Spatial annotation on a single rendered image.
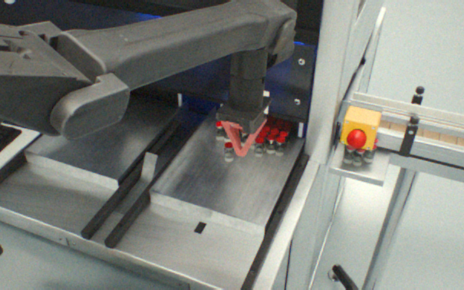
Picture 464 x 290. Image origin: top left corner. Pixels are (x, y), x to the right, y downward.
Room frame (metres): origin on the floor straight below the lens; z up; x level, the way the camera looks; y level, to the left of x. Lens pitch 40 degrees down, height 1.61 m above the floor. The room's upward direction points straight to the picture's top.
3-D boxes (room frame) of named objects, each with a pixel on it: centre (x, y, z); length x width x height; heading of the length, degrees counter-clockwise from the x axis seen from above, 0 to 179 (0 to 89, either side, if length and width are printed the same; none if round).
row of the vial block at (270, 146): (0.87, -0.04, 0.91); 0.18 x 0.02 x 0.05; 67
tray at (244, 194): (0.79, -0.01, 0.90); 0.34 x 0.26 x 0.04; 157
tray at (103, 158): (0.92, 0.30, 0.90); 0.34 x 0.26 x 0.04; 157
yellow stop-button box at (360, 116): (0.80, -0.29, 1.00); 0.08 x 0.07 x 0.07; 157
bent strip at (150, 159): (0.71, 0.21, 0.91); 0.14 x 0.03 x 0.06; 156
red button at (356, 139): (0.76, -0.27, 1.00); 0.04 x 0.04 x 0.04; 67
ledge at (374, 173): (0.84, -0.32, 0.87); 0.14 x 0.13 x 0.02; 157
